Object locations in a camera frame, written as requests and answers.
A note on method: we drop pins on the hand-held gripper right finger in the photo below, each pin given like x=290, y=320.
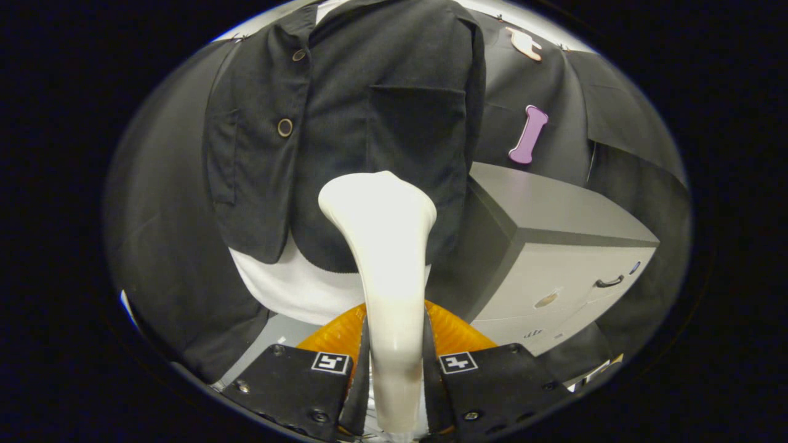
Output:
x=434, y=400

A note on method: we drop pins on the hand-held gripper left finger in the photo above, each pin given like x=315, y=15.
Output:
x=359, y=403

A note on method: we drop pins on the white shirt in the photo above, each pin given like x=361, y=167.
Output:
x=295, y=289

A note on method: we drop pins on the black suit jacket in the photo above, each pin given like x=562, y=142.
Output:
x=381, y=123

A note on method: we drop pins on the grey cabinet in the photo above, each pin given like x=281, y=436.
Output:
x=554, y=209

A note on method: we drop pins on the black backdrop cloth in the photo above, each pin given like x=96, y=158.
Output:
x=160, y=215

